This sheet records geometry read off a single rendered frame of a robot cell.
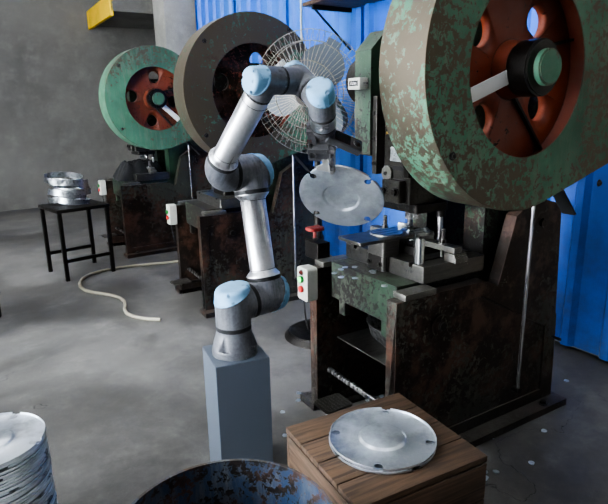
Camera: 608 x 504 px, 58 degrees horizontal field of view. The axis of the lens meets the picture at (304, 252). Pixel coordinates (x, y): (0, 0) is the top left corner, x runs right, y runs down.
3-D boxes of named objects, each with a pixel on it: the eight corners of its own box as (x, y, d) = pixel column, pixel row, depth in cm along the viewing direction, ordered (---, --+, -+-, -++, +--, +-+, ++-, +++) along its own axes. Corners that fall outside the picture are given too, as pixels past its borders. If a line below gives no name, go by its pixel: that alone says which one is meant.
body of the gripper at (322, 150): (310, 144, 171) (307, 116, 161) (338, 144, 170) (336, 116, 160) (308, 163, 167) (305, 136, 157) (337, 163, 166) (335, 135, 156)
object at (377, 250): (360, 279, 191) (360, 242, 188) (337, 270, 203) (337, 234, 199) (413, 268, 204) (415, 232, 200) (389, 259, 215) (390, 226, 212)
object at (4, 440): (10, 476, 138) (10, 473, 138) (-101, 475, 139) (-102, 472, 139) (63, 414, 166) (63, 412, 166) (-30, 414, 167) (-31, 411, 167)
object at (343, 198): (402, 205, 180) (402, 203, 181) (338, 152, 168) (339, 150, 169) (342, 236, 200) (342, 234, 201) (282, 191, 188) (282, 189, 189)
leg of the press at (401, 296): (399, 483, 185) (407, 221, 163) (377, 465, 195) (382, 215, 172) (565, 405, 232) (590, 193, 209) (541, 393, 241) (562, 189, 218)
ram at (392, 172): (400, 206, 193) (402, 120, 186) (373, 201, 206) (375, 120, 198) (436, 201, 202) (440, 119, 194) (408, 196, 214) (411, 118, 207)
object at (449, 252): (455, 264, 188) (457, 234, 185) (421, 253, 202) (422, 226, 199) (467, 261, 191) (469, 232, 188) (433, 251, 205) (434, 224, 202)
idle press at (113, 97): (122, 266, 452) (98, 41, 408) (91, 244, 530) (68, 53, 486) (279, 239, 535) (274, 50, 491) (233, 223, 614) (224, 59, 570)
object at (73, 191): (66, 282, 412) (52, 176, 391) (44, 270, 443) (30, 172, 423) (116, 271, 438) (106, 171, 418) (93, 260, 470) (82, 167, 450)
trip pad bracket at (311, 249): (318, 288, 224) (317, 241, 219) (305, 282, 232) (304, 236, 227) (330, 285, 227) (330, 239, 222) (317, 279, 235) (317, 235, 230)
